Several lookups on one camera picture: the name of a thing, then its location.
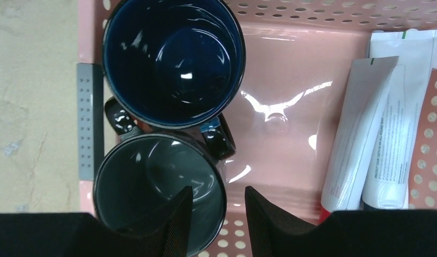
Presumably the blue cup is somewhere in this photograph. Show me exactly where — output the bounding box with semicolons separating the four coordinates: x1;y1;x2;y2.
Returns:
102;1;246;160

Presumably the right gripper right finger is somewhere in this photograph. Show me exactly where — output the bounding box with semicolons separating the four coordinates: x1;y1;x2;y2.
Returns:
245;186;437;256

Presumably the toothpaste tube red cap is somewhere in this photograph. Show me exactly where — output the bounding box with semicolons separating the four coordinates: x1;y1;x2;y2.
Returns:
319;56;398;222

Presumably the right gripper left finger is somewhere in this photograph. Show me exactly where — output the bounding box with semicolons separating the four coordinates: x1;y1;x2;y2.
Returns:
0;186;193;256

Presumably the pink plastic basket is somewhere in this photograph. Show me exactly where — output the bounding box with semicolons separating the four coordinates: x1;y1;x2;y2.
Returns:
77;1;437;256

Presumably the dark green cup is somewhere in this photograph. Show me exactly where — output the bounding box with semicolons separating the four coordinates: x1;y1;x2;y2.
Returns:
93;133;227;256

